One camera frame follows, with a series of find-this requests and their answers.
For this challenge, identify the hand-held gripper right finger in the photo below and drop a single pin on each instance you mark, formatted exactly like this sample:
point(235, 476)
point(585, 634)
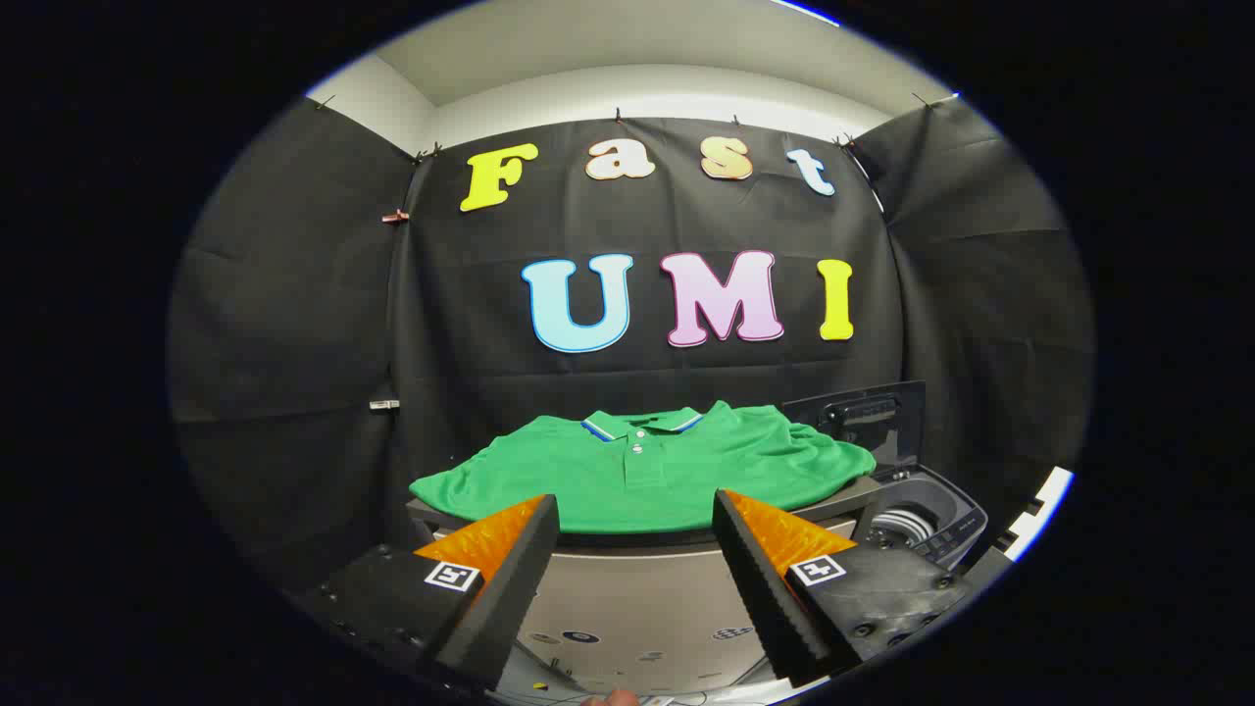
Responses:
point(760, 588)

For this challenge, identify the small red clip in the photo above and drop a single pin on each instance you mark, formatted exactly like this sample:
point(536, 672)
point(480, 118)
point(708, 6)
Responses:
point(395, 216)

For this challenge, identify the white panel with black squares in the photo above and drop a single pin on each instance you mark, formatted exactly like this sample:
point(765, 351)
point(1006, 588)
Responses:
point(1041, 510)

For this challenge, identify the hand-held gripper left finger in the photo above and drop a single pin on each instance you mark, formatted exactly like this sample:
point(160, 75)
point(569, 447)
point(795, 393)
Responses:
point(510, 588)

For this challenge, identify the green polo shirt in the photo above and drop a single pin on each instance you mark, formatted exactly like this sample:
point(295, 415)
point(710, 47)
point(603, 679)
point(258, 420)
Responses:
point(588, 476)

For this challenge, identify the grey washing machine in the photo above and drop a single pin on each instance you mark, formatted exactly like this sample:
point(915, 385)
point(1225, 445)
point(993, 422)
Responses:
point(931, 510)

